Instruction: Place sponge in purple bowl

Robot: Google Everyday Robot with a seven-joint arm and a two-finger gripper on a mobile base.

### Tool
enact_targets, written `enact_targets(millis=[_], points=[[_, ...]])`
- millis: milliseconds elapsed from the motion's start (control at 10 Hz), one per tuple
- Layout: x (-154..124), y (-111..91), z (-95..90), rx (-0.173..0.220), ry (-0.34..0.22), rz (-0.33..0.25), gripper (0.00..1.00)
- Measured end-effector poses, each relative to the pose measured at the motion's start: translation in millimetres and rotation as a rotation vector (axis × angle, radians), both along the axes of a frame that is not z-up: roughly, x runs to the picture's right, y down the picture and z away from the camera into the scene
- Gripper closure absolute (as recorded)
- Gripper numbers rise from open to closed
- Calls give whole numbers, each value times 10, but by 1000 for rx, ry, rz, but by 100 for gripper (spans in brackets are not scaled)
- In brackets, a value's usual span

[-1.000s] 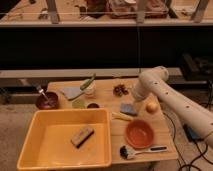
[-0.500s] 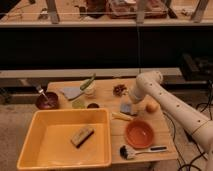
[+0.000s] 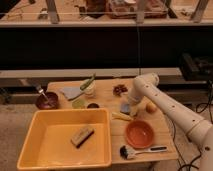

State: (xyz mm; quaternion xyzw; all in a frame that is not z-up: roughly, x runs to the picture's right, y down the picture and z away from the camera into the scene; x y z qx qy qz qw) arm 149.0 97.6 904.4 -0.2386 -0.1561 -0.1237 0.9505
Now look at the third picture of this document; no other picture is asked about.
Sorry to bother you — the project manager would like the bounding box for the green round lid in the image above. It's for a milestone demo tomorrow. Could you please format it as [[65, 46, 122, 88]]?
[[72, 99, 86, 109]]

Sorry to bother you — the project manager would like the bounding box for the brown pinecone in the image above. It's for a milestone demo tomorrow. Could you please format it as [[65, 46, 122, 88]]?
[[113, 84, 128, 96]]

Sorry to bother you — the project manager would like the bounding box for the green vegetable toy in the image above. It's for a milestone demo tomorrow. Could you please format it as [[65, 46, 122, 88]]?
[[80, 74, 96, 91]]

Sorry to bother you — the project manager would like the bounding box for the black cable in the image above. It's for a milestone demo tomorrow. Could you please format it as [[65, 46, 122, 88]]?
[[165, 79, 213, 171]]

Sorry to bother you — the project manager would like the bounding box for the yellow plastic tub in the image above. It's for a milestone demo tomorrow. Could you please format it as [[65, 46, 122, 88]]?
[[17, 108, 112, 171]]

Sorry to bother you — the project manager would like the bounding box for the tan scrub brush block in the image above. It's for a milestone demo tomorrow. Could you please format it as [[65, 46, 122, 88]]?
[[71, 125, 94, 148]]

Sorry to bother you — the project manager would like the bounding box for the white cup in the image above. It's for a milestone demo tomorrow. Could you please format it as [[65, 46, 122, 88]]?
[[80, 80, 95, 98]]

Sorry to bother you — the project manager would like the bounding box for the small dark round cup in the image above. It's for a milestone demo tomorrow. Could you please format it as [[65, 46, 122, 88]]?
[[87, 103, 100, 108]]

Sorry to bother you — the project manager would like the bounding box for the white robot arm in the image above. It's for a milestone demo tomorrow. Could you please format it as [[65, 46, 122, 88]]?
[[128, 73, 213, 171]]

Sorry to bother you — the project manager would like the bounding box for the blue sponge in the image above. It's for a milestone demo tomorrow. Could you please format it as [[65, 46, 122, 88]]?
[[120, 103, 131, 114]]

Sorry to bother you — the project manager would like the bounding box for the black bristle brush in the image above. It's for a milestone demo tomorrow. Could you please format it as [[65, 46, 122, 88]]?
[[120, 145, 167, 160]]

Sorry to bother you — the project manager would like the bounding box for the yellow banana toy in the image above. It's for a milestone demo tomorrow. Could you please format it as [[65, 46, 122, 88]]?
[[112, 112, 133, 121]]

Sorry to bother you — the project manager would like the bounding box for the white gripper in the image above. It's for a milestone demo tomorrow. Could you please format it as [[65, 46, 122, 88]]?
[[127, 89, 144, 116]]

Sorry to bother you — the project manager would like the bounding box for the orange bowl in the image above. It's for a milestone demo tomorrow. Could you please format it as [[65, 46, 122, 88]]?
[[124, 120, 154, 148]]

